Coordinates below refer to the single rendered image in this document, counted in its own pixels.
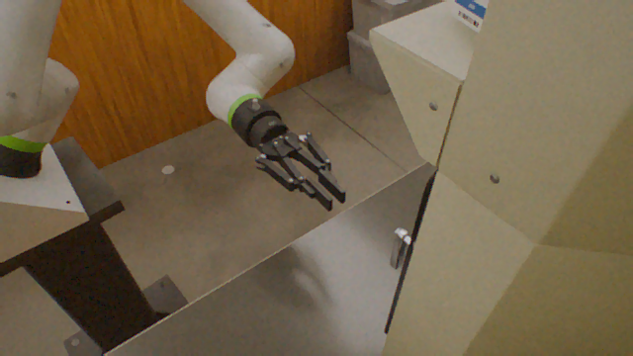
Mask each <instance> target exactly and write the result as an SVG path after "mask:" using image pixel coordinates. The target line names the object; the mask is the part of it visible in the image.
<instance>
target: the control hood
mask: <svg viewBox="0 0 633 356"><path fill-rule="evenodd" d="M454 2H455V1H454V0H446V1H444V2H441V3H439V4H436V5H433V6H431V7H428V8H426V9H424V10H421V11H419V12H416V13H414V14H411V15H408V16H406V17H403V18H398V19H396V20H394V21H392V22H390V23H387V24H384V25H382V26H379V27H377V28H374V29H372V30H371V31H369V37H368V40H369V41H370V44H371V46H372V48H373V51H374V52H375V54H376V56H377V59H378V61H379V63H380V66H381V68H382V69H383V72H384V74H385V76H386V79H387V81H388V83H389V86H390V88H391V90H392V92H393V95H394V97H395V99H396V102H397V104H398V105H399V108H400V110H401V112H402V115H403V117H404V119H405V122H406V124H407V127H408V130H409V132H410V134H411V137H412V139H413V141H414V143H415V147H416V150H417V152H418V154H419V155H420V156H421V157H422V158H424V159H425V160H426V161H428V162H429V163H430V164H432V165H433V166H434V167H436V168H437V167H439V166H440V162H441V159H442V156H443V152H444V149H445V146H446V144H447V140H448V135H449V131H450V128H451V125H452V122H453V118H454V115H455V112H456V109H457V106H458V103H459V100H460V96H461V93H462V90H463V86H464V83H465V81H466V78H467V74H468V68H469V64H470V61H471V58H472V55H473V52H474V49H475V46H476V42H477V39H478V36H479V33H478V32H477V31H475V30H474V29H471V28H469V27H468V26H466V25H465V24H463V23H462V22H460V21H459V20H458V19H457V18H455V17H454V16H452V10H453V6H454Z"/></svg>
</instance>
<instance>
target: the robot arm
mask: <svg viewBox="0 0 633 356"><path fill-rule="evenodd" d="M181 1H182V2H184V3H185V4H187V5H188V6H189V7H190V8H191V9H192V10H193V12H195V13H196V14H197V15H198V16H199V17H200V18H201V19H202V20H203V21H204V22H206V23H208V24H209V25H210V26H211V27H212V28H213V29H214V30H215V31H216V32H217V33H218V34H219V36H220V37H221V38H222V39H223V40H224V42H225V43H228V44H229V45H230V46H231V47H232V48H233V49H234V50H235V51H236V59H235V60H234V61H233V62H232V63H231V64H230V65H229V66H228V67H227V68H226V69H225V70H224V71H223V72H222V73H220V74H218V75H217V76H216V77H215V78H214V79H213V80H212V81H211V82H210V84H209V88H208V91H207V102H206V104H207V107H208V108H209V110H210V111H211V113H212V114H213V115H214V116H215V117H216V118H218V119H219V120H221V121H223V122H225V123H226V124H228V125H229V126H230V127H231V128H232V129H233V130H234V131H235V132H236V133H237V135H238V136H239V138H240V139H241V140H242V141H244V142H245V143H246V144H247V145H248V146H250V147H255V148H257V149H258V150H259V151H260V152H261V155H260V156H256V157H255V164H256V169H258V170H261V171H264V172H266V173H267V174H268V175H270V176H271V177H272V178H273V179H275V180H276V181H277V182H278V183H279V184H281V185H282V186H284V187H285V188H286V189H287V190H289V191H290V192H293V191H294V190H295V189H298V188H299V191H300V192H305V193H306V194H307V195H308V196H309V197H310V198H312V199H313V198H316V199H317V200H318V201H319V202H320V203H321V204H322V205H323V206H324V207H325V208H326V209H327V210H328V211H331V210H332V199H331V198H330V197H329V195H328V194H327V193H326V192H325V191H324V189H323V188H322V187H321V186H320V185H319V184H317V183H316V182H315V181H314V180H313V179H312V178H311V177H310V176H308V177H306V180H305V177H304V176H303V175H302V174H301V172H300V171H299V170H298V168H297V167H296V166H295V165H294V163H293V162H292V161H291V160H290V158H293V159H295V160H296V161H300V162H301V163H302V164H304V165H305V166H306V167H308V168H309V169H310V170H311V171H313V173H314V174H316V175H317V176H318V181H319V183H320V184H322V185H323V186H324V187H325V188H326V189H327V190H328V191H329V193H330V194H331V195H332V196H333V197H334V198H335V199H336V200H337V201H338V202H339V203H340V204H343V203H344V202H345V190H344V189H342V188H341V187H340V186H339V185H338V184H336V178H335V177H333V176H332V175H331V174H330V173H329V171H330V159H329V157H328V156H327V154H326V153H325V152H324V151H323V150H322V148H321V147H320V146H319V145H318V144H317V142H316V141H315V140H314V138H313V135H312V133H310V132H308V133H306V135H304V136H298V135H297V134H295V133H291V132H290V131H289V129H288V128H287V127H286V126H285V125H284V124H283V123H282V121H281V115H280V114H279V113H278V112H277V111H276V110H275V109H274V108H273V107H272V106H271V105H270V104H268V103H267V102H266V101H264V100H263V97H264V96H265V95H266V94H267V92H268V91H269V90H270V89H271V88H272V87H273V86H274V85H275V84H276V83H277V82H278V81H279V80H280V79H281V78H282V77H283V76H284V75H285V74H286V73H287V72H288V71H289V69H290V68H291V66H292V65H293V63H294V58H295V52H294V47H293V44H292V42H291V41H290V39H288V37H287V36H286V35H285V34H284V33H282V32H281V31H280V30H279V29H277V28H276V27H275V26H274V25H273V24H271V23H270V22H269V21H268V20H267V19H265V18H264V17H263V16H262V15H260V14H259V13H257V12H256V11H255V9H254V8H253V7H252V6H251V5H250V4H249V3H248V2H247V1H246V0H181ZM61 3H62V0H0V175H2V176H6V177H9V178H17V179H29V178H33V177H35V176H37V175H38V174H39V173H40V171H41V169H42V167H43V164H42V154H43V151H44V149H45V147H46V146H47V145H48V144H49V143H50V142H51V140H52V139H53V137H54V133H55V131H56V129H58V127H59V125H60V123H61V121H62V119H63V118H64V116H65V114H66V112H67V110H68V108H69V106H70V105H71V103H72V101H73V99H74V98H75V96H76V94H77V92H78V90H79V81H78V79H77V77H76V76H75V75H74V74H73V73H72V72H70V71H69V70H68V69H66V68H65V67H64V66H62V65H61V64H60V63H58V62H57V61H55V60H53V59H51V58H48V57H47V54H48V50H49V46H50V42H51V38H52V34H53V30H54V26H55V23H56V20H57V16H58V13H59V9H60V6H61ZM299 142H302V143H303V144H304V145H305V146H307V147H308V150H309V151H310V153H311V154H312V155H313V156H311V155H310V154H309V153H307V152H306V151H305V150H303V149H302V147H301V146H300V145H299ZM270 160H272V161H277V162H278V163H279V165H280V166H281V167H282V168H284V170H285V171H286V172H287V174H288V175H287V174H286V173H285V172H283V171H282V170H281V169H280V168H278V166H277V165H275V164H274V163H273V162H271V161H270Z"/></svg>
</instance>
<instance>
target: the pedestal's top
mask: <svg viewBox="0 0 633 356"><path fill-rule="evenodd" d="M51 147H52V149H53V153H54V154H55V156H56V157H57V159H58V161H59V163H60V165H61V167H62V168H63V170H64V172H65V174H66V176H67V178H68V180H69V182H70V184H71V185H72V186H73V190H74V192H75V194H76V196H77V198H78V200H79V201H80V203H81V205H82V207H83V209H84V211H85V213H86V215H87V217H89V219H90V220H89V221H87V222H84V223H81V224H79V225H77V226H75V227H74V228H72V229H70V230H68V231H66V232H64V233H62V234H60V235H57V236H55V237H53V238H52V239H50V240H48V241H46V242H44V243H42V244H38V245H36V246H34V247H31V248H30V249H28V250H26V251H24V252H22V253H20V254H18V255H16V256H14V257H12V258H10V259H8V260H6V261H4V262H2V263H0V278H2V277H3V276H5V275H7V274H8V273H10V272H12V271H15V270H17V269H19V268H21V267H23V266H25V265H26V264H28V263H30V262H32V261H33V260H35V259H36V258H38V257H40V256H42V255H44V254H46V253H47V252H49V251H51V250H53V249H54V248H56V247H58V246H59V245H62V244H64V243H66V242H68V241H69V240H71V239H73V238H74V237H76V236H78V235H79V234H81V233H83V232H85V231H87V230H89V229H91V228H92V227H94V226H96V225H97V224H99V223H101V222H103V221H105V220H107V219H109V218H112V217H114V216H116V215H117V214H119V213H121V212H123V211H124V210H125V208H124V206H123V204H122V202H121V200H120V198H119V197H118V195H117V193H116V192H115V191H114V189H113V188H112V187H111V186H110V185H109V184H108V183H107V181H106V180H105V179H104V177H103V176H102V175H101V173H100V172H99V171H98V170H97V168H96V166H95V164H94V163H93V162H92V160H91V159H90V158H89V157H88V155H86V154H85V152H84V151H83V150H82V148H81V147H80V146H79V145H78V143H77V142H76V141H75V138H74V137H73V135H72V136H69V137H67V138H65V139H62V140H60V141H58V142H55V143H54V144H52V145H51Z"/></svg>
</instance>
